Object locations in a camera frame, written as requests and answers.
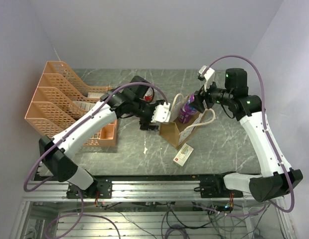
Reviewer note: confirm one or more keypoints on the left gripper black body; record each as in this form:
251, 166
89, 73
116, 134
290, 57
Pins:
144, 111

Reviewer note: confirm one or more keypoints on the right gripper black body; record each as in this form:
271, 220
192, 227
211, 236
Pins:
215, 95

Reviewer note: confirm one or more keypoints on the purple Fanta can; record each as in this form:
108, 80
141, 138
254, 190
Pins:
187, 111

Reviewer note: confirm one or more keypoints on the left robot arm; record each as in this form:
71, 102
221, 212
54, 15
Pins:
138, 98

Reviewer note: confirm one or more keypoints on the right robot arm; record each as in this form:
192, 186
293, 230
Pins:
277, 177

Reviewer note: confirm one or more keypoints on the red cola can back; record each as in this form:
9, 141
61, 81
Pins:
149, 95

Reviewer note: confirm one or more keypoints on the white papers in organizer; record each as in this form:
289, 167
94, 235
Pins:
88, 105

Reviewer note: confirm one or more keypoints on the small white cardboard box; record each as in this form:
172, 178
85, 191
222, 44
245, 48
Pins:
183, 155

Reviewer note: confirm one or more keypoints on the orange plastic desk organizer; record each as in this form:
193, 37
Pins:
51, 109

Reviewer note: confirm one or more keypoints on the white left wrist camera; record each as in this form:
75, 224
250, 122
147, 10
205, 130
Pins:
161, 113

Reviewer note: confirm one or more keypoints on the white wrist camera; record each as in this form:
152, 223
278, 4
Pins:
206, 74
161, 113

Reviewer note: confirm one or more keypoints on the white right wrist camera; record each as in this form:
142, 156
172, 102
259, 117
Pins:
206, 74

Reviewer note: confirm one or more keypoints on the aluminium corner rail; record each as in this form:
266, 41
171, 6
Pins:
241, 94

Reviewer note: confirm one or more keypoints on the aluminium mounting rail frame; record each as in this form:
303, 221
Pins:
151, 207

